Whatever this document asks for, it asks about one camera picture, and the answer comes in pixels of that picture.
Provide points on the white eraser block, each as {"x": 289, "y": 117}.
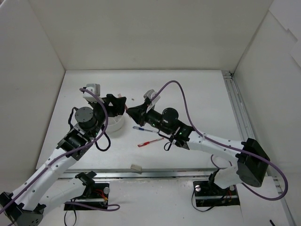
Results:
{"x": 136, "y": 167}

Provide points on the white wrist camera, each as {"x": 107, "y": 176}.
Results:
{"x": 94, "y": 88}
{"x": 152, "y": 96}

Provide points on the blue gel pen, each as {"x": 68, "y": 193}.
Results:
{"x": 146, "y": 130}

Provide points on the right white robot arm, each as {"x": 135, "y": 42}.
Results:
{"x": 249, "y": 161}

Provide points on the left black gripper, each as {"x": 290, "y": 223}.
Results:
{"x": 103, "y": 106}

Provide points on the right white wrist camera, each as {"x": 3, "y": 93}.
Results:
{"x": 152, "y": 96}

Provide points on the aluminium table rail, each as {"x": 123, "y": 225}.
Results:
{"x": 246, "y": 130}

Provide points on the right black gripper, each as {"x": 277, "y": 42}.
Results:
{"x": 143, "y": 115}

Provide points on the white round divided container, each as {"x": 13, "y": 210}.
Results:
{"x": 115, "y": 123}

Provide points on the red gel pen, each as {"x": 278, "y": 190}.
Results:
{"x": 150, "y": 142}

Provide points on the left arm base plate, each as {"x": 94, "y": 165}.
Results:
{"x": 98, "y": 197}

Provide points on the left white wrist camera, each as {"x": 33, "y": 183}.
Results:
{"x": 94, "y": 88}

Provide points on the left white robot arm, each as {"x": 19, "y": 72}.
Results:
{"x": 27, "y": 205}

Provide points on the front aluminium rail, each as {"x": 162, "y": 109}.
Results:
{"x": 152, "y": 173}

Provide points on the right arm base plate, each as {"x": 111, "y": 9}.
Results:
{"x": 206, "y": 195}

